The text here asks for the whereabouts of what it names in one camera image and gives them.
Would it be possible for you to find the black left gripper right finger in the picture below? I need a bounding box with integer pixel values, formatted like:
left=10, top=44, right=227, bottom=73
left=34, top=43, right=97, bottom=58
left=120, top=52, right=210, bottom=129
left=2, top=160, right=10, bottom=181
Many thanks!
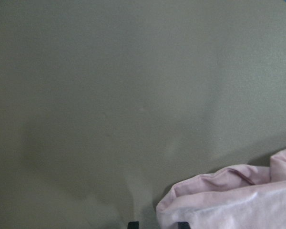
left=177, top=221, right=189, bottom=229

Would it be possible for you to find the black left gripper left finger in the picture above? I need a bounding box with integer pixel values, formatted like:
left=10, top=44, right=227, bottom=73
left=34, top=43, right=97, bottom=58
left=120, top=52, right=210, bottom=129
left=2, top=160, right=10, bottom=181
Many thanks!
left=127, top=221, right=139, bottom=229

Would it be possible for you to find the pink Snoopy t-shirt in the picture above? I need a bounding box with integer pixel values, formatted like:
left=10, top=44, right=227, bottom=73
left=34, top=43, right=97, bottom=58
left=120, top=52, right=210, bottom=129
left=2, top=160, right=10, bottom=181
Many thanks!
left=156, top=149, right=286, bottom=229

